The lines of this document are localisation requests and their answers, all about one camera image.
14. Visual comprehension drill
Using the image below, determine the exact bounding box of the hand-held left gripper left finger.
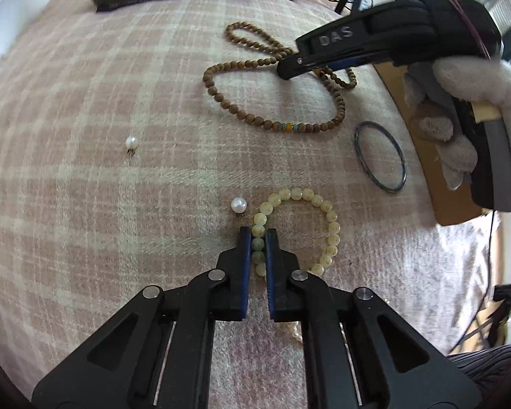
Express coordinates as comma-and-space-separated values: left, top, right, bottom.
32, 227, 252, 409

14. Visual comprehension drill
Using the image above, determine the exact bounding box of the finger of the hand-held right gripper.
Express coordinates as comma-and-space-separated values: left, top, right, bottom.
277, 3, 399, 80

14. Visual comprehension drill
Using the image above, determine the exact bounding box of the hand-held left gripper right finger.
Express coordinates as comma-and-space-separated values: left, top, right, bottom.
264, 228, 482, 409

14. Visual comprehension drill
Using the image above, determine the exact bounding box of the cream bead bracelet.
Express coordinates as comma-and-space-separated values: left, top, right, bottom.
250, 187, 342, 281

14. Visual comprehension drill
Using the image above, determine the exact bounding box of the brown wooden bead necklace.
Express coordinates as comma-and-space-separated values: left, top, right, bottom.
202, 21, 358, 135

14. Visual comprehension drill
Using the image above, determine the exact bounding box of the person's right hand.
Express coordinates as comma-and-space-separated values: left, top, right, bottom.
402, 57, 511, 210

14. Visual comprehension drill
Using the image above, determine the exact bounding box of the white pearl strand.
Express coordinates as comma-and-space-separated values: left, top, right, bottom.
280, 321, 306, 344

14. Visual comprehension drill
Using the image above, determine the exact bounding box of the dark thin bangle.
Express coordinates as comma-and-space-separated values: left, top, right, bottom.
353, 121, 409, 194

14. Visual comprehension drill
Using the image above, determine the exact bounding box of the pink plaid blanket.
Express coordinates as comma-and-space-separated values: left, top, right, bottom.
0, 0, 501, 409

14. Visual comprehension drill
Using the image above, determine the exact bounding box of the grey ribbed cloth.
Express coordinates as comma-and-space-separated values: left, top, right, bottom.
446, 343, 511, 395

